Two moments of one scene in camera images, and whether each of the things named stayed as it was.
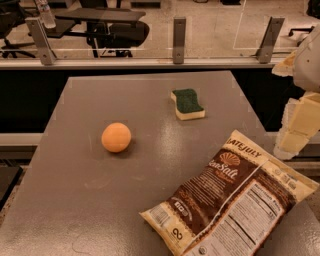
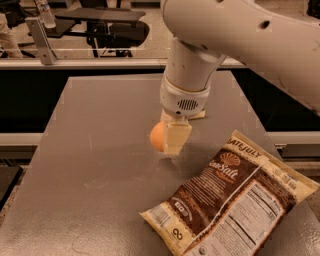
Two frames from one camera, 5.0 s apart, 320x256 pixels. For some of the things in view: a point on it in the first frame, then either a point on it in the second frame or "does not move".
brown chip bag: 234,204 does not move
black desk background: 67,19 does not move
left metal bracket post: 42,40 does not move
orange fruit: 116,137 to 157,134
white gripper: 309,65 to 181,101
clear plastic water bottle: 46,15 does not move
